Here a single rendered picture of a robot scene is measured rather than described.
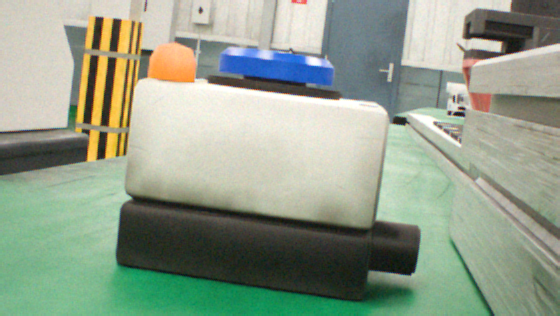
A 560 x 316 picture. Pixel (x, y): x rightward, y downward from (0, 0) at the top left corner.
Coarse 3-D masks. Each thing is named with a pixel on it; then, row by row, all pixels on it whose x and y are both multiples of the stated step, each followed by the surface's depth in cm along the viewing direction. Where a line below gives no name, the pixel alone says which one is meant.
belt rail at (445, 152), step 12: (408, 120) 150; (420, 120) 124; (432, 120) 132; (408, 132) 146; (420, 132) 128; (432, 132) 99; (420, 144) 115; (432, 144) 105; (444, 144) 83; (456, 144) 74; (432, 156) 95; (444, 156) 88; (456, 156) 72; (444, 168) 80; (456, 168) 72; (468, 168) 63
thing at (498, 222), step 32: (480, 64) 40; (512, 64) 31; (544, 64) 25; (512, 96) 37; (544, 96) 25; (480, 128) 37; (512, 128) 29; (544, 128) 24; (480, 160) 36; (512, 160) 28; (544, 160) 24; (480, 192) 35; (512, 192) 28; (544, 192) 23; (480, 224) 33; (512, 224) 27; (544, 224) 28; (480, 256) 32; (512, 256) 26; (544, 256) 22; (480, 288) 31; (512, 288) 25; (544, 288) 21
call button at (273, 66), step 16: (240, 48) 31; (224, 64) 31; (240, 64) 30; (256, 64) 30; (272, 64) 30; (288, 64) 30; (304, 64) 30; (320, 64) 31; (272, 80) 31; (288, 80) 31; (304, 80) 30; (320, 80) 31
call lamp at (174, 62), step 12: (156, 48) 29; (168, 48) 29; (180, 48) 29; (156, 60) 29; (168, 60) 29; (180, 60) 29; (192, 60) 29; (156, 72) 29; (168, 72) 29; (180, 72) 29; (192, 72) 29
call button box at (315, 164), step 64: (192, 128) 28; (256, 128) 28; (320, 128) 28; (384, 128) 28; (128, 192) 29; (192, 192) 29; (256, 192) 28; (320, 192) 28; (128, 256) 29; (192, 256) 29; (256, 256) 29; (320, 256) 28; (384, 256) 31
